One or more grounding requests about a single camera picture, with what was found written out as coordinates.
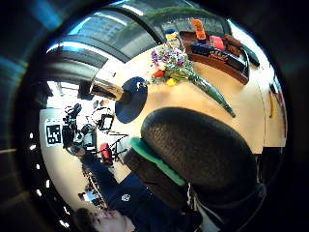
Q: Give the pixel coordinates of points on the red object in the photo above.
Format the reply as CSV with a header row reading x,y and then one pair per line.
x,y
105,153

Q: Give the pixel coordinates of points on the the person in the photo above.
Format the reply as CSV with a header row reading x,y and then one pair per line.
x,y
141,206

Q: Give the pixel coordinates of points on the yellow curved object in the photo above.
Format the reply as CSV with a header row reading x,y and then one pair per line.
x,y
271,104

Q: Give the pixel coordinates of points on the flower bouquet in green wrap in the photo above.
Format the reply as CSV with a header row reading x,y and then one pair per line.
x,y
180,66

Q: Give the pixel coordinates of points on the brown wooden tray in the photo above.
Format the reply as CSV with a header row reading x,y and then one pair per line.
x,y
225,66

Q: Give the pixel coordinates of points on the dark blue box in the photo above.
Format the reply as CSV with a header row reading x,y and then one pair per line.
x,y
201,49

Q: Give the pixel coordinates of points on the black long object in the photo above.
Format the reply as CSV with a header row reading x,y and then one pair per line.
x,y
251,55

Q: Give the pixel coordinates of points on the brown packet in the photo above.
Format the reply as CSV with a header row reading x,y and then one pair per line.
x,y
232,44

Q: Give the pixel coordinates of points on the bottle with blue cap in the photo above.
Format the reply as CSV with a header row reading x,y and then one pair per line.
x,y
172,38

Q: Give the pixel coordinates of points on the orange toy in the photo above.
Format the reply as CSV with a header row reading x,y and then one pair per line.
x,y
198,29

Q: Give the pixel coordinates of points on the camera monitor on tripod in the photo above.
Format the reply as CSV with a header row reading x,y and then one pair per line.
x,y
106,122

